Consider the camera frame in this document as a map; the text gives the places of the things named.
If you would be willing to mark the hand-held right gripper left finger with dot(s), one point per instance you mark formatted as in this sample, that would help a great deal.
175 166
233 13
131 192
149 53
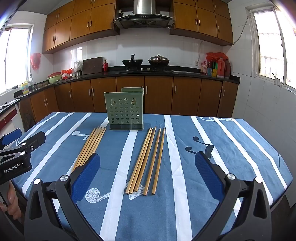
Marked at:
84 180

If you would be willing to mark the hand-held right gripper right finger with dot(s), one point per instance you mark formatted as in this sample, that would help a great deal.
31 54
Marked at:
208 176

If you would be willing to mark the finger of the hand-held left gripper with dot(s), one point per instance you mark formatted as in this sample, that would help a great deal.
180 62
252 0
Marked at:
34 140
12 135

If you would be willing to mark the green perforated utensil holder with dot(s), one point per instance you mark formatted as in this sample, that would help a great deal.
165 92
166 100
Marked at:
123 115

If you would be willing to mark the person's left hand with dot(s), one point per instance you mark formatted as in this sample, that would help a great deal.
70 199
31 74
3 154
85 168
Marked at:
12 199

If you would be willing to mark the red and white cabinet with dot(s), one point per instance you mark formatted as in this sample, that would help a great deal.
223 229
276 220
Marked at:
9 118

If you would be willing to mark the yellow dish soap bottle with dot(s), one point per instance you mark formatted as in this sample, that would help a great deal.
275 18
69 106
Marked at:
25 87

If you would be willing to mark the metal faucet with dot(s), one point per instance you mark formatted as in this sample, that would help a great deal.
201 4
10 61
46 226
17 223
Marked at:
32 81

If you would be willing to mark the green bowl with red lid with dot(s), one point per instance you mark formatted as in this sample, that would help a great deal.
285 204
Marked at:
53 79

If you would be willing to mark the blue white striped tablecloth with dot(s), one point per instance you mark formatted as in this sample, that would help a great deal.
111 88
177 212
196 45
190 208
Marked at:
150 220

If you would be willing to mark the red bag with white contents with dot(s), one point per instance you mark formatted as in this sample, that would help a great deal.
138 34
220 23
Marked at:
67 73

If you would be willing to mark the hanging red plastic bag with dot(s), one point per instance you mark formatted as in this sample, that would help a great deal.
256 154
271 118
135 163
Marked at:
35 60

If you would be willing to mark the clear plastic cups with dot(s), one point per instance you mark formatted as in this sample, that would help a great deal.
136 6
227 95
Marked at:
78 67

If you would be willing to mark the dark wooden cutting board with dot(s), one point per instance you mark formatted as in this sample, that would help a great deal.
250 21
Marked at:
92 66

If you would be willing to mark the small red bottle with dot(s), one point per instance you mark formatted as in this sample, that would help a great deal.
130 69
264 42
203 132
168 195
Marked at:
105 66

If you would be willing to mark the blue and yellow box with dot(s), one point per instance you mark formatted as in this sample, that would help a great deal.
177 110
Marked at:
211 72

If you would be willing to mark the pink bottle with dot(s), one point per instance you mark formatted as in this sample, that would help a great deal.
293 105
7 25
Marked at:
203 68

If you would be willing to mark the dark sauce bottle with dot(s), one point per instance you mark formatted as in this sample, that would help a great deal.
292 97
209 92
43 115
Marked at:
227 69

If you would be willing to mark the black kitchen countertop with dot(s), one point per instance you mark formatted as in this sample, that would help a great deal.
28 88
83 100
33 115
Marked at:
185 69

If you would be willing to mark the white power adapter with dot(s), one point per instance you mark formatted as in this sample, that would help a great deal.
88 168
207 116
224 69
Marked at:
276 81

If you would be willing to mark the crumpled red plastic bags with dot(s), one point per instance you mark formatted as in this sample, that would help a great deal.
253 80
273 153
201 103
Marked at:
216 56

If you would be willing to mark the wooden upper cabinets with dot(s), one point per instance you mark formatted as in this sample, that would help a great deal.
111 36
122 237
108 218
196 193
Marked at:
78 25
203 20

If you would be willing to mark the black gas stove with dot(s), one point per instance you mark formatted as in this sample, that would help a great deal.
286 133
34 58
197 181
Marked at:
145 69

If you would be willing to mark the black wok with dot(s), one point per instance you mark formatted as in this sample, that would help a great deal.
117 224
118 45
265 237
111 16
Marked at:
132 62

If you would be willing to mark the wok with glass lid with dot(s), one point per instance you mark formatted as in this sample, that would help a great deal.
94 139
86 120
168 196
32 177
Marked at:
158 60

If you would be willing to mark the window with security bars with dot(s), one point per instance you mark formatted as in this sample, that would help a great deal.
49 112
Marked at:
268 46

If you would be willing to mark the steel range hood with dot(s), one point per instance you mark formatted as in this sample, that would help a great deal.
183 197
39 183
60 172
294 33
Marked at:
143 18

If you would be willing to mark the window with white frame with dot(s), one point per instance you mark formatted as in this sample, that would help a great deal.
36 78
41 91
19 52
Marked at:
16 58

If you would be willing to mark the white wall socket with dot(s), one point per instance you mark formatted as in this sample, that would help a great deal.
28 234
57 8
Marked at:
196 62

